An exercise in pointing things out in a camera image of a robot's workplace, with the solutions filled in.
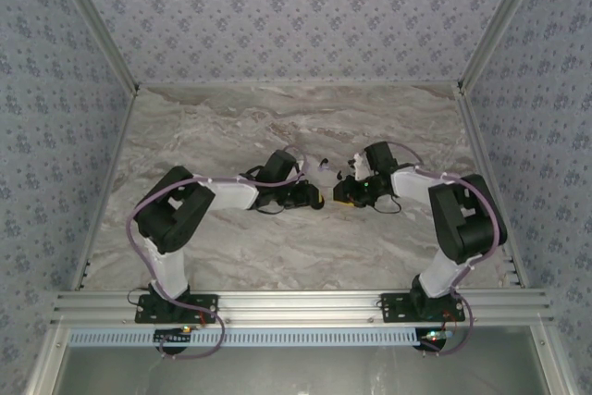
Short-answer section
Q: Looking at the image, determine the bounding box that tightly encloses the aluminium right side rail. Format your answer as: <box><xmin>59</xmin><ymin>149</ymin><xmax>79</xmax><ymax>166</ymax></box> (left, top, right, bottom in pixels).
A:
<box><xmin>453</xmin><ymin>82</ymin><xmax>531</xmax><ymax>290</ymax></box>

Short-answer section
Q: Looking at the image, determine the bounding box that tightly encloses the aluminium left frame post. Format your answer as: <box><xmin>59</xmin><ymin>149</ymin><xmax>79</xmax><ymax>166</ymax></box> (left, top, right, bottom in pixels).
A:
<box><xmin>45</xmin><ymin>0</ymin><xmax>140</xmax><ymax>93</ymax></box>

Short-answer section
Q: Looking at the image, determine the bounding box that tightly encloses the black right controller board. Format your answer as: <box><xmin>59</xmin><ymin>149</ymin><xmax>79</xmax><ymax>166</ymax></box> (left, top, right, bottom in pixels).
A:
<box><xmin>418</xmin><ymin>327</ymin><xmax>457</xmax><ymax>352</ymax></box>

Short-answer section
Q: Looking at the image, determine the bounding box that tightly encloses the aluminium left side rail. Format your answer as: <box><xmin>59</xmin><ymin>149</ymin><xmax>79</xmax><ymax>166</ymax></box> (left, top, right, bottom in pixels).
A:
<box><xmin>71</xmin><ymin>89</ymin><xmax>140</xmax><ymax>292</ymax></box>

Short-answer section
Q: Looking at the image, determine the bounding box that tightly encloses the aluminium right frame post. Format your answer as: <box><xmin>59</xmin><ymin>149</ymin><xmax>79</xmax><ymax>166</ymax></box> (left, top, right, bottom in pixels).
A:
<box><xmin>457</xmin><ymin>0</ymin><xmax>556</xmax><ymax>93</ymax></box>

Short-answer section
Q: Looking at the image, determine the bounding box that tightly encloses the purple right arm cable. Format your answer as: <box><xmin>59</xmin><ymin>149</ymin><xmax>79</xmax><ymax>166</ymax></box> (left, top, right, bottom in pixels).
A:
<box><xmin>386</xmin><ymin>142</ymin><xmax>508</xmax><ymax>357</ymax></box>

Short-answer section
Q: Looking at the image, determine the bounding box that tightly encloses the black left controller board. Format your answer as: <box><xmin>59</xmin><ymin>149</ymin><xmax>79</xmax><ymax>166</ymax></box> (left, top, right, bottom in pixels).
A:
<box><xmin>154</xmin><ymin>326</ymin><xmax>195</xmax><ymax>351</ymax></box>

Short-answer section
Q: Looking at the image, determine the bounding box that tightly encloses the white slotted cable duct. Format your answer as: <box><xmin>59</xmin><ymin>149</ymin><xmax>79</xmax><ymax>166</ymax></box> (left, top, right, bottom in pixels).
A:
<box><xmin>68</xmin><ymin>327</ymin><xmax>420</xmax><ymax>348</ymax></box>

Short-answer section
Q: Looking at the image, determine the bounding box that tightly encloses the black controller board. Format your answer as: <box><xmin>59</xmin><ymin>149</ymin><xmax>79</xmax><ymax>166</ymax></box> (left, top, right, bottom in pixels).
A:
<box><xmin>154</xmin><ymin>326</ymin><xmax>195</xmax><ymax>351</ymax></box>
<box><xmin>418</xmin><ymin>327</ymin><xmax>457</xmax><ymax>352</ymax></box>

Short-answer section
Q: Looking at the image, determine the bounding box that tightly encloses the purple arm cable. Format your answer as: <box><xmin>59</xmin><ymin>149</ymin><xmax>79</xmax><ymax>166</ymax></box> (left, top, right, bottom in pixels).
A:
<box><xmin>127</xmin><ymin>144</ymin><xmax>311</xmax><ymax>362</ymax></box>
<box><xmin>386</xmin><ymin>142</ymin><xmax>508</xmax><ymax>357</ymax></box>

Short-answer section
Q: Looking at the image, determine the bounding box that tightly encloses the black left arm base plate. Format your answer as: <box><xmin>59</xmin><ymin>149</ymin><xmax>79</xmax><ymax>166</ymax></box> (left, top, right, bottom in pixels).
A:
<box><xmin>134</xmin><ymin>293</ymin><xmax>219</xmax><ymax>325</ymax></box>

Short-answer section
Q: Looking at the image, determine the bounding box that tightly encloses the aluminium frame post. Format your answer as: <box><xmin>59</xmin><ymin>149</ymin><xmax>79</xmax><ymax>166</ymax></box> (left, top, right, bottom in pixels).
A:
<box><xmin>457</xmin><ymin>0</ymin><xmax>556</xmax><ymax>93</ymax></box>
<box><xmin>45</xmin><ymin>0</ymin><xmax>140</xmax><ymax>93</ymax></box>

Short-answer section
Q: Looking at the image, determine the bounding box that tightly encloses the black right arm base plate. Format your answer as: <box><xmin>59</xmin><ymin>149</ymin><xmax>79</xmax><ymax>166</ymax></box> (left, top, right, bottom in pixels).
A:
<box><xmin>379</xmin><ymin>291</ymin><xmax>466</xmax><ymax>325</ymax></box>

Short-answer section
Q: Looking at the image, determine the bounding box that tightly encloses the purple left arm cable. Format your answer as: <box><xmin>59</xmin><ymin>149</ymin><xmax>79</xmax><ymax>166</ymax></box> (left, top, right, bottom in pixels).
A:
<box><xmin>127</xmin><ymin>144</ymin><xmax>311</xmax><ymax>362</ymax></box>

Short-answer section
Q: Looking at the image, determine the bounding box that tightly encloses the thin black cable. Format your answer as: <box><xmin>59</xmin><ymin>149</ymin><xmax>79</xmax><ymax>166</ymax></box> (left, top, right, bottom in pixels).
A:
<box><xmin>369</xmin><ymin>191</ymin><xmax>403</xmax><ymax>216</ymax></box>
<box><xmin>247</xmin><ymin>200</ymin><xmax>300</xmax><ymax>217</ymax></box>

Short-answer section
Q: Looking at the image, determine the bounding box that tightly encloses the grey metal panel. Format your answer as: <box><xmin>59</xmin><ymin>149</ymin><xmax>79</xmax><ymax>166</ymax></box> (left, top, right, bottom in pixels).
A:
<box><xmin>55</xmin><ymin>326</ymin><xmax>551</xmax><ymax>395</ymax></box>

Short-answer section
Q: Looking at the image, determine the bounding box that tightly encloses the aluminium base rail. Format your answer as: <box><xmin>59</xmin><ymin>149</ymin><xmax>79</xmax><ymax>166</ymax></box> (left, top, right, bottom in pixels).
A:
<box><xmin>50</xmin><ymin>289</ymin><xmax>554</xmax><ymax>326</ymax></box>

